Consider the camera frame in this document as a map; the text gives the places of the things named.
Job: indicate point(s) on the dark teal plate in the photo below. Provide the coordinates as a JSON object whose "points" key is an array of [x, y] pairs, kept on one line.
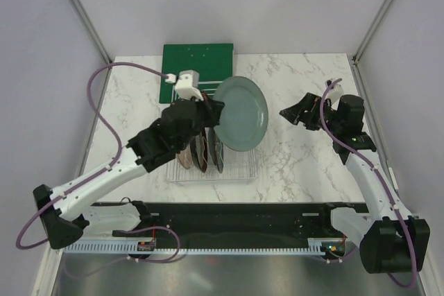
{"points": [[215, 147]]}

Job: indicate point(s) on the light green-grey plate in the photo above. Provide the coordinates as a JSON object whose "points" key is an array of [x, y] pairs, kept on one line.
{"points": [[244, 119]]}

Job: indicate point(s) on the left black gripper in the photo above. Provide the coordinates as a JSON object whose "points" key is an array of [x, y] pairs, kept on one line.
{"points": [[213, 109]]}

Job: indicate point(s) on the white wire dish rack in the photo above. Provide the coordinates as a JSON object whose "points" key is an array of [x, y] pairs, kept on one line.
{"points": [[238, 166]]}

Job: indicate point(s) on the red and black plate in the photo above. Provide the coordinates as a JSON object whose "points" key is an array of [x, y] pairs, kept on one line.
{"points": [[199, 151]]}

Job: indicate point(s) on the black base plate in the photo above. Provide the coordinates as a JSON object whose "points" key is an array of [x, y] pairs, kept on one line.
{"points": [[274, 220]]}

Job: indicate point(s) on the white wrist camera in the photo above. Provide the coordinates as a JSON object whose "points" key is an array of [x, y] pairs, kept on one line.
{"points": [[185, 84], [333, 90]]}

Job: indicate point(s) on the white slotted cable duct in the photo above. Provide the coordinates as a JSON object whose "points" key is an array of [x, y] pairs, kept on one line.
{"points": [[211, 245]]}

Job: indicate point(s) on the pink-brown plate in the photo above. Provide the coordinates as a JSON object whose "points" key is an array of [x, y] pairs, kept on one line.
{"points": [[185, 158]]}

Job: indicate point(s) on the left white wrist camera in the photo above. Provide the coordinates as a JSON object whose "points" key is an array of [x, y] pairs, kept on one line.
{"points": [[185, 84]]}

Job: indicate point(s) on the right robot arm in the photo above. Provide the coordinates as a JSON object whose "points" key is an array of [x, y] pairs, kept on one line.
{"points": [[392, 240]]}

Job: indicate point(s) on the left aluminium frame post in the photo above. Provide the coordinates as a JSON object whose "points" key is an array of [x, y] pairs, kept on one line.
{"points": [[90, 30]]}

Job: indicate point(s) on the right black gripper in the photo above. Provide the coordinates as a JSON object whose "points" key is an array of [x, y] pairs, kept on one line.
{"points": [[295, 112]]}

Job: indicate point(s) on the right aluminium frame post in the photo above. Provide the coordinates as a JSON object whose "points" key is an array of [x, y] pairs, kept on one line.
{"points": [[374, 25]]}

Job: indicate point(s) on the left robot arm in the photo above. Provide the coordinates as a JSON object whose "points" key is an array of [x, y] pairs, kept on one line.
{"points": [[68, 211]]}

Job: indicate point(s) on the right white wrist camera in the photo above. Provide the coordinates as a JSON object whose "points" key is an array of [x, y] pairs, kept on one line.
{"points": [[333, 90]]}

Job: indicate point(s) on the green cutting board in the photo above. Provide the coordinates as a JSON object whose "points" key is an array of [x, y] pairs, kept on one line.
{"points": [[213, 62]]}

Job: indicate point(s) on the aluminium frame post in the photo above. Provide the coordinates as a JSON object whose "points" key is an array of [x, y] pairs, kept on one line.
{"points": [[374, 25], [90, 30]]}

